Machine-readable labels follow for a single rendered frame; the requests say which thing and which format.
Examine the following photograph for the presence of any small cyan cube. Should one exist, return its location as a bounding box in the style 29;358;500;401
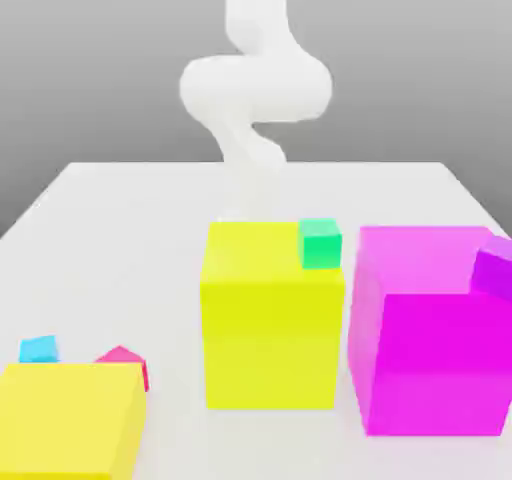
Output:
18;334;60;364

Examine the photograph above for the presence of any large lime yellow box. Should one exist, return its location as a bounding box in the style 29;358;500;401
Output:
199;220;346;411

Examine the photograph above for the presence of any small purple cube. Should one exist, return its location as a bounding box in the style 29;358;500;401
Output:
470;234;512;304

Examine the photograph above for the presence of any small pink cube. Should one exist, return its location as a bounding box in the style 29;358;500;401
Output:
94;344;150;393

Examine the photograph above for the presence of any small green cube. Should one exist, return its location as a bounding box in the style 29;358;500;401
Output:
298;218;344;270

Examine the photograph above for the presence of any large magenta box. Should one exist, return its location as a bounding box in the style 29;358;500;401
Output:
346;225;512;438

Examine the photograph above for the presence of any large pale yellow box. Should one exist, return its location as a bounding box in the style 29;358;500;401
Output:
0;362;148;480

